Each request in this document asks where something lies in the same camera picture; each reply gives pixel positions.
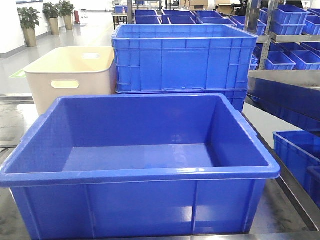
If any blue front bin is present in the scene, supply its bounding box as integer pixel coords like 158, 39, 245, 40
0, 93, 280, 240

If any blue bin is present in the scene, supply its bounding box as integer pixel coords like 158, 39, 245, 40
0, 93, 280, 240
273, 130, 320, 206

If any beige plastic bin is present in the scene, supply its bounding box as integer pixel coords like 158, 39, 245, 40
24, 46, 117, 115

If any blue bin lower right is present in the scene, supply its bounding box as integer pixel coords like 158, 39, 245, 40
273, 130, 320, 206

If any large blue crate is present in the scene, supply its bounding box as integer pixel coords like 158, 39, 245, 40
111, 24, 258, 94

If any potted plant gold pot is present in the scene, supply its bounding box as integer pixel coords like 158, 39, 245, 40
17, 7, 40, 47

